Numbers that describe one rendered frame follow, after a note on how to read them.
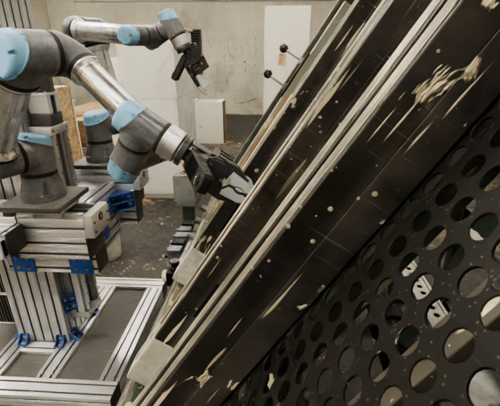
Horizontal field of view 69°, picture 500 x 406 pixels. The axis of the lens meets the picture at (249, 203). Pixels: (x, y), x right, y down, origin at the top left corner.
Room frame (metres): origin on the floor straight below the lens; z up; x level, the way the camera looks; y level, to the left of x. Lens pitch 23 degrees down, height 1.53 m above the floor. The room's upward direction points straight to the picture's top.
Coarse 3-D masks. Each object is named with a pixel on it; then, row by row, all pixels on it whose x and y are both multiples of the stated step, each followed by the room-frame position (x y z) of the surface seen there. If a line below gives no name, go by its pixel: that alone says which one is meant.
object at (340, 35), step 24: (360, 0) 0.86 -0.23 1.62; (360, 24) 0.86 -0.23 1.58; (336, 48) 0.86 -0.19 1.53; (312, 72) 0.86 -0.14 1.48; (312, 96) 0.86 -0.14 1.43; (288, 120) 0.87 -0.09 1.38; (264, 144) 0.87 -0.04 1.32; (264, 168) 0.87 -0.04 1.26; (216, 216) 0.88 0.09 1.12; (192, 264) 0.88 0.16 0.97
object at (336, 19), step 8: (344, 8) 1.56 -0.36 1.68; (336, 16) 1.57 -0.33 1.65; (336, 24) 1.57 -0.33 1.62; (328, 32) 1.57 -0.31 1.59; (320, 40) 1.57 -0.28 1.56; (320, 48) 1.57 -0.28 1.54; (312, 56) 1.57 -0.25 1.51; (304, 64) 1.57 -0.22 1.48; (304, 72) 1.57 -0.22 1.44; (296, 80) 1.58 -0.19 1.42; (288, 88) 1.58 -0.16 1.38; (288, 96) 1.58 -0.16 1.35; (280, 104) 1.58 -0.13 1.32; (272, 112) 1.58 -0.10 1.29; (272, 120) 1.58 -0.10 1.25; (264, 128) 1.58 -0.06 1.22; (256, 136) 1.59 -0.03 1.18; (256, 144) 1.59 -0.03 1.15; (248, 152) 1.59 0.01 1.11; (240, 160) 1.60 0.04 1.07
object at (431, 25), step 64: (448, 0) 0.30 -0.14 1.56; (448, 64) 0.28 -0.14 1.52; (384, 128) 0.29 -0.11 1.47; (448, 128) 0.28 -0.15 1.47; (320, 192) 0.29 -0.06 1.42; (384, 192) 0.28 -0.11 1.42; (256, 256) 0.30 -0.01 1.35; (320, 256) 0.29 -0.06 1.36; (256, 320) 0.29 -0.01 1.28; (192, 384) 0.30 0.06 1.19
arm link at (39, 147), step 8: (24, 136) 1.19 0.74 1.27; (32, 136) 1.20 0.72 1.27; (40, 136) 1.22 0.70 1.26; (48, 136) 1.26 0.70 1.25; (24, 144) 1.18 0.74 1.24; (32, 144) 1.19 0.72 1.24; (40, 144) 1.21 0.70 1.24; (48, 144) 1.23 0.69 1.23; (24, 152) 1.16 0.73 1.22; (32, 152) 1.18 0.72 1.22; (40, 152) 1.20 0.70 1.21; (48, 152) 1.23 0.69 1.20; (24, 160) 1.15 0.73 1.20; (32, 160) 1.17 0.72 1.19; (40, 160) 1.20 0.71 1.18; (48, 160) 1.22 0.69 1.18; (24, 168) 1.15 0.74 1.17; (32, 168) 1.18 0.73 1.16; (40, 168) 1.19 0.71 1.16; (48, 168) 1.21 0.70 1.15; (56, 168) 1.26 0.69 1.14
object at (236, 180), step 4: (232, 176) 0.77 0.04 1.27; (236, 176) 0.77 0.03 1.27; (232, 180) 0.77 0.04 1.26; (236, 180) 0.77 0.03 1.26; (240, 180) 0.76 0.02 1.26; (244, 180) 0.76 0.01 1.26; (236, 184) 0.77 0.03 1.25; (240, 184) 0.77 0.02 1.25; (244, 184) 0.76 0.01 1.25; (248, 184) 0.76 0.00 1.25; (252, 184) 0.77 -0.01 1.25; (244, 188) 0.76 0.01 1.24; (248, 188) 0.76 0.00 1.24; (244, 192) 0.76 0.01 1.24; (248, 192) 0.76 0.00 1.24
